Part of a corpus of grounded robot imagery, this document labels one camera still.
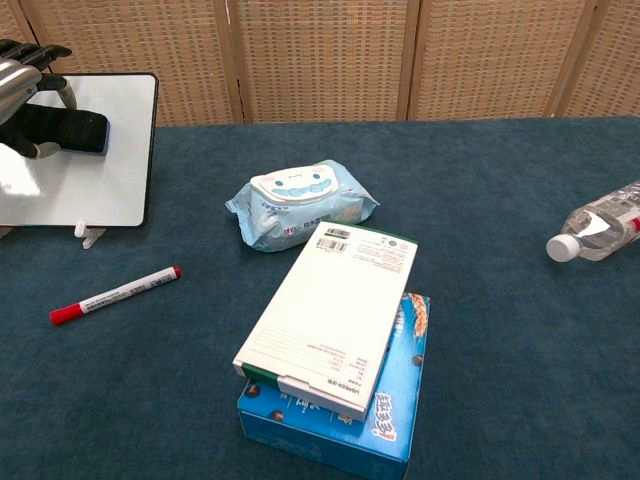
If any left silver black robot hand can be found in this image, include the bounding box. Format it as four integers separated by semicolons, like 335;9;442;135
0;38;79;160

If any black felt blue whiteboard eraser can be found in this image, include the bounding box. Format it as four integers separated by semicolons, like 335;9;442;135
19;103;110;155

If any red capped whiteboard marker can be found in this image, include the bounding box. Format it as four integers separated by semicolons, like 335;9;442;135
49;265;183;326

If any light blue wet wipes pack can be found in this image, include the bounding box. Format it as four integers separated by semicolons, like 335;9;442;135
224;159;380;252

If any woven bamboo folding screen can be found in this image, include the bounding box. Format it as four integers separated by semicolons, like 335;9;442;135
0;0;640;127

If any white flat cardboard box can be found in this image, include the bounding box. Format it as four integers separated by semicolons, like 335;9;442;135
232;221;419;424

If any blue cookie box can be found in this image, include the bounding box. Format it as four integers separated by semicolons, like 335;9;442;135
236;292;431;466

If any teal felt table cloth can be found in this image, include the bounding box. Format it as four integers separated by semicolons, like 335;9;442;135
0;115;640;480

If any clear plastic water bottle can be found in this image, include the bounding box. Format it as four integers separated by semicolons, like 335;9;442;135
545;179;640;263

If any white magnetic whiteboard black frame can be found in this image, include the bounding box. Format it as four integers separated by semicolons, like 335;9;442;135
0;73;160;229

